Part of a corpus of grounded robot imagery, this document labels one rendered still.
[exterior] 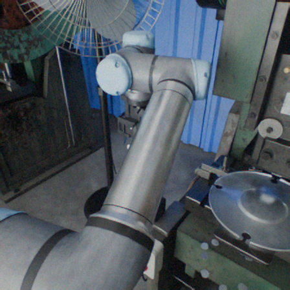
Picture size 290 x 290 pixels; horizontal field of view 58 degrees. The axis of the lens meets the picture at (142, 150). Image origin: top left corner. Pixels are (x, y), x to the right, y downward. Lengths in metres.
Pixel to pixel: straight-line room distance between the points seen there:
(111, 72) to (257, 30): 0.31
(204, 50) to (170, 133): 1.71
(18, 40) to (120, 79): 1.10
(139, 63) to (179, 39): 1.66
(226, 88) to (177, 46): 1.54
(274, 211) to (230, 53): 0.43
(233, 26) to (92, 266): 0.54
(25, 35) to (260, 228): 1.38
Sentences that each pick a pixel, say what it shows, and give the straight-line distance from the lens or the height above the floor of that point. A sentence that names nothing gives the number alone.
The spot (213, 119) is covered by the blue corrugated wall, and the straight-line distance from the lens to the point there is 2.18.
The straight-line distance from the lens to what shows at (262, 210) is 0.79.
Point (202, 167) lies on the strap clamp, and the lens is 0.96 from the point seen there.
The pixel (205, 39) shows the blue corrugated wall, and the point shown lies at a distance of 2.07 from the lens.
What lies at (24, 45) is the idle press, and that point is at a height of 1.00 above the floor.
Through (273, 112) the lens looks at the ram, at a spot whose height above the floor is 1.03.
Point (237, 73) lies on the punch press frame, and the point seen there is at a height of 1.12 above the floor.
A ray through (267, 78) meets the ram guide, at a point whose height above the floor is 1.12.
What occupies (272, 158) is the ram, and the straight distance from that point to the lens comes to 0.73.
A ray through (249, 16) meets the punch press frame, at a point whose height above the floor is 1.24.
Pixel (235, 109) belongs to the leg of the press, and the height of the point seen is 0.85.
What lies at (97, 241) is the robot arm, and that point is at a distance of 0.32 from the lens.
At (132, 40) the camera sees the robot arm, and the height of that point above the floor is 1.19.
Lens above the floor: 1.32
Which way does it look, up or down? 34 degrees down
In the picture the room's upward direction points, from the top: straight up
